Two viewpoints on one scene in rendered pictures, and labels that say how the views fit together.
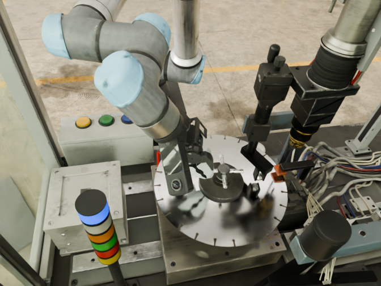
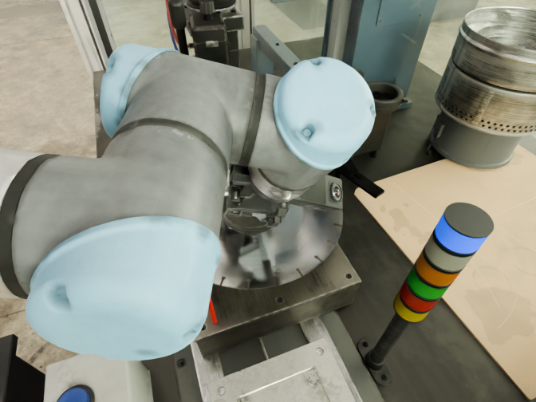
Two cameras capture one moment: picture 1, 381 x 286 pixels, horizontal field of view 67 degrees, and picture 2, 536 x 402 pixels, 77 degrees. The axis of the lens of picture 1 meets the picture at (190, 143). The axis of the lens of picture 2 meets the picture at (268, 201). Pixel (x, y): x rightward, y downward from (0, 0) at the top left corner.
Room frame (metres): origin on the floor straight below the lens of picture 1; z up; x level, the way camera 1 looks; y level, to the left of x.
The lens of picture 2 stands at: (0.43, 0.34, 1.41)
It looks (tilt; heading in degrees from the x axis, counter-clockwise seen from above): 47 degrees down; 265
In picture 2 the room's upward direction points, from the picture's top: straight up
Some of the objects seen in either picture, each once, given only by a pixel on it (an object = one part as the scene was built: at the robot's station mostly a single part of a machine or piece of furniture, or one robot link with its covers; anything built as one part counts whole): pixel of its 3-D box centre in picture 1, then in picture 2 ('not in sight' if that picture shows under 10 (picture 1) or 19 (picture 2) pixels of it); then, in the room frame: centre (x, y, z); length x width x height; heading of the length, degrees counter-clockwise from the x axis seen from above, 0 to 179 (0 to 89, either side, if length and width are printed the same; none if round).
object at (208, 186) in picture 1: (221, 179); (252, 202); (0.42, -0.08, 0.96); 0.11 x 0.11 x 0.03
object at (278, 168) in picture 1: (291, 172); not in sight; (0.48, -0.27, 0.95); 0.10 x 0.03 x 0.07; 106
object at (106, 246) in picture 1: (102, 235); (429, 277); (0.22, 0.14, 1.05); 0.05 x 0.04 x 0.03; 16
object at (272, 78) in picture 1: (266, 102); (214, 76); (0.47, -0.15, 1.17); 0.06 x 0.05 x 0.20; 97
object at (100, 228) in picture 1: (96, 217); (450, 246); (0.22, 0.14, 1.11); 0.05 x 0.04 x 0.03; 16
